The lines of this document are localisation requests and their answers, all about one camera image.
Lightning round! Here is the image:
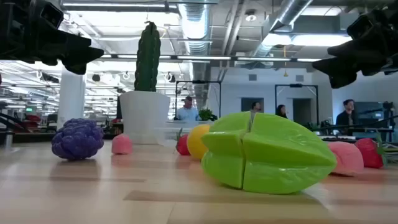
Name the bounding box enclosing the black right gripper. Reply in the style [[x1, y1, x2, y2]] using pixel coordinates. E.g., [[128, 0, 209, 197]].
[[312, 6, 398, 90]]

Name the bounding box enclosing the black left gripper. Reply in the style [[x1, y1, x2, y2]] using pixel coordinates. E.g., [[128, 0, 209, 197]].
[[0, 0, 105, 75]]

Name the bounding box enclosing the purple toy grape bunch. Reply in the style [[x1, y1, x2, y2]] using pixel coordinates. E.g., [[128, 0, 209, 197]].
[[51, 118, 105, 161]]

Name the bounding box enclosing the red toy strawberry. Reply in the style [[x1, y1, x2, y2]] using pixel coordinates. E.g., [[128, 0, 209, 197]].
[[354, 130, 389, 170], [175, 127, 192, 156]]

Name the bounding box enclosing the large pink toy fruit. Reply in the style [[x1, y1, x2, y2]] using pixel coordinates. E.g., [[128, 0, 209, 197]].
[[328, 141, 364, 177]]

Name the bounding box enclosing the small pink toy fruit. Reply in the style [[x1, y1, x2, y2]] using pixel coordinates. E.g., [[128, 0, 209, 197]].
[[111, 133, 133, 156]]

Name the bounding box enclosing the green toy starfruit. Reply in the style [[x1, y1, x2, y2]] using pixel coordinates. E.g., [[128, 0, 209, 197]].
[[200, 111, 338, 195]]

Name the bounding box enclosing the yellow toy lemon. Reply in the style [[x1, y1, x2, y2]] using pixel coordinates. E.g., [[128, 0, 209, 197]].
[[187, 124, 212, 161]]

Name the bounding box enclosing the clear plastic tupperware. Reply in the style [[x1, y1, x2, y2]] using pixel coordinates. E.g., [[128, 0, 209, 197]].
[[154, 119, 218, 149]]

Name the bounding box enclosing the white building column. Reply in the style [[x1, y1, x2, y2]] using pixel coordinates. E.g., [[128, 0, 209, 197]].
[[57, 67, 87, 131]]

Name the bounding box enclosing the dark computer monitor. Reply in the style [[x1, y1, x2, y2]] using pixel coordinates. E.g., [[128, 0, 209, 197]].
[[354, 101, 388, 129]]

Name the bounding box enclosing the yellow hanging pendant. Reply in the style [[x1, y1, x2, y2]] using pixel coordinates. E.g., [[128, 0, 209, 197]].
[[282, 45, 289, 78]]

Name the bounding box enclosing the tall green cactus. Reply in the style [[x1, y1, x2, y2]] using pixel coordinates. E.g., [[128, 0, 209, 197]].
[[134, 21, 162, 93]]

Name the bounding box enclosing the long ceiling light strip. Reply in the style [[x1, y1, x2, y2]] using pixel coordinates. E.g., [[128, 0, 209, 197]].
[[99, 54, 323, 63]]

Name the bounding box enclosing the red office chair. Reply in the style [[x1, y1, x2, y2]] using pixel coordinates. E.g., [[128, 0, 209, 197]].
[[24, 114, 42, 128]]

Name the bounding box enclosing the white plant pot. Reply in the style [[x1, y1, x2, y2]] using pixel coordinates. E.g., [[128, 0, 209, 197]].
[[119, 90, 171, 145]]

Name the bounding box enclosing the dark background desk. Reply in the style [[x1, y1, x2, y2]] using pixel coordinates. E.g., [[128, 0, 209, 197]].
[[0, 133, 121, 144]]

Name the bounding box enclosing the small green leafy plant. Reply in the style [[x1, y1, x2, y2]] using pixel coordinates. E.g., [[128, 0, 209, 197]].
[[198, 108, 218, 122]]

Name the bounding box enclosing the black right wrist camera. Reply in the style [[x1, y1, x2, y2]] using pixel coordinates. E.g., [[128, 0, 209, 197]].
[[346, 14, 374, 40]]

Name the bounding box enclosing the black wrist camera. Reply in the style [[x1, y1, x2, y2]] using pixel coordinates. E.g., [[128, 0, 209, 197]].
[[40, 1, 65, 29], [346, 14, 374, 40]]

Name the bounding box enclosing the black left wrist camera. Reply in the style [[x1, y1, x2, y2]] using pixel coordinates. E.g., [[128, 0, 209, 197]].
[[40, 1, 65, 29]]

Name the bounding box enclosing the silver smooth ventilation duct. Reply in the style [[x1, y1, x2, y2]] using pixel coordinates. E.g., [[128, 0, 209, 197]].
[[248, 0, 313, 68]]

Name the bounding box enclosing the silver corrugated ventilation duct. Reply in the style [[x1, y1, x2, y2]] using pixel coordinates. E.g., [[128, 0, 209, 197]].
[[177, 2, 213, 110]]

